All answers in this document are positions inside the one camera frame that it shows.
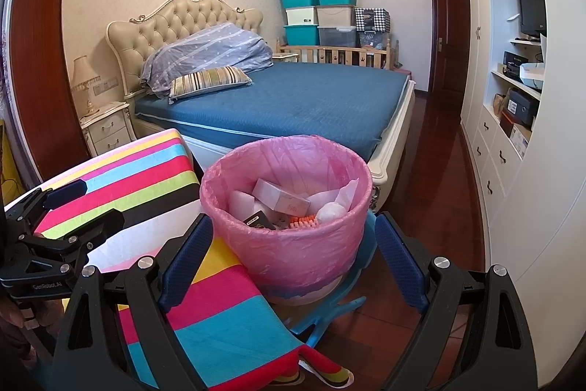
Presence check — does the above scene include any black device box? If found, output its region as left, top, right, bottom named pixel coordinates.
left=504, top=51, right=529, bottom=80

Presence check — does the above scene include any white shelf box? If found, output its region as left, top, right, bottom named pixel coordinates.
left=519, top=62, right=546, bottom=92

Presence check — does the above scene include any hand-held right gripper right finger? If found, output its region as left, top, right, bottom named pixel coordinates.
left=374, top=211, right=534, bottom=391

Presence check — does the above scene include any white nightstand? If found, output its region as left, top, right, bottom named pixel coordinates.
left=80, top=102, right=136, bottom=157

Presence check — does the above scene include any white wall cabinet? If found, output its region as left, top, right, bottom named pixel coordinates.
left=460, top=0, right=586, bottom=282

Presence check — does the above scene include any blue plastic stool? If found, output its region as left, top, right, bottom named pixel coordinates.
left=284, top=210, right=390, bottom=348

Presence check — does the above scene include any white tissue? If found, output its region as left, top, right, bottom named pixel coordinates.
left=316, top=178, right=360, bottom=209

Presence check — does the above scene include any cream storage box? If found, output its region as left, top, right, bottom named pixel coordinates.
left=285, top=6, right=319, bottom=26

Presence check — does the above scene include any beige tufted headboard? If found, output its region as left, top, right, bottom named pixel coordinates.
left=106, top=0, right=265, bottom=96

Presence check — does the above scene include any checkered bag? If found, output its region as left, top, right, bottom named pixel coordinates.
left=355, top=8, right=391, bottom=33

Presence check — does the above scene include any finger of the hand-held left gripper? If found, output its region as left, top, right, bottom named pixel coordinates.
left=2, top=179, right=88, bottom=236
left=21, top=210, right=125, bottom=273

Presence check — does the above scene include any brown shelf box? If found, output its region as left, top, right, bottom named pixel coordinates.
left=499, top=111, right=533, bottom=158

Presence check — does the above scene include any wooden crib rail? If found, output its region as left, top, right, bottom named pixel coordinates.
left=275, top=37, right=401, bottom=70

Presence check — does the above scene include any bed with blue sheet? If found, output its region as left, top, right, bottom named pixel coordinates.
left=133, top=63, right=417, bottom=209

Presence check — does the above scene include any striped tablecloth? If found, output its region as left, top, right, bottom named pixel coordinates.
left=32, top=128, right=355, bottom=389

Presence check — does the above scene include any clear storage box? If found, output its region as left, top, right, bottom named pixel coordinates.
left=317, top=26, right=358, bottom=48

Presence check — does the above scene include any yellow armchair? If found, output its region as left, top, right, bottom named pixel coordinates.
left=0, top=121, right=16, bottom=190

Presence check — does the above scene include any dark bag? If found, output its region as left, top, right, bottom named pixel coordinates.
left=357, top=31, right=392, bottom=50

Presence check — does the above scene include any black and white box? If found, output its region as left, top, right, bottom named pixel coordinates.
left=242, top=210, right=278, bottom=231

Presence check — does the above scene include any white rectangular box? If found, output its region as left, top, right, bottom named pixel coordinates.
left=252, top=178, right=312, bottom=215

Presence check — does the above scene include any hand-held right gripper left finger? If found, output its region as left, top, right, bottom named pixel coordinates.
left=52, top=212, right=215, bottom=391

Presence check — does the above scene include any striped pillow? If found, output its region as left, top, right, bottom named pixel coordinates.
left=169, top=67, right=253, bottom=104

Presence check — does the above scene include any pink-lined trash bin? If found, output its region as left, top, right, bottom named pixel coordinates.
left=200, top=134, right=374, bottom=305

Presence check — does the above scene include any person's left hand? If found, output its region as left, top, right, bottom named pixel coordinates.
left=0, top=297, right=62, bottom=355

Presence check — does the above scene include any beige table lamp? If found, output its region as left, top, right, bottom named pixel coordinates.
left=71, top=54, right=102, bottom=117

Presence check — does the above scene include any grey duvet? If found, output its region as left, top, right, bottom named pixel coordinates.
left=140, top=22, right=274, bottom=99

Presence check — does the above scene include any brown wooden panel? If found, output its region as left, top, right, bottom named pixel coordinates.
left=9, top=0, right=92, bottom=190

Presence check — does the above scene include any dark wooden door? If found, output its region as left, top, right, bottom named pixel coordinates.
left=429, top=0, right=471, bottom=99

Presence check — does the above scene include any grey-beige storage box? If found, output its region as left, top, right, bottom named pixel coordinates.
left=316, top=5, right=357, bottom=27

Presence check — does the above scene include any white foam block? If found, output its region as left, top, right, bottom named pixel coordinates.
left=229, top=189, right=262, bottom=218

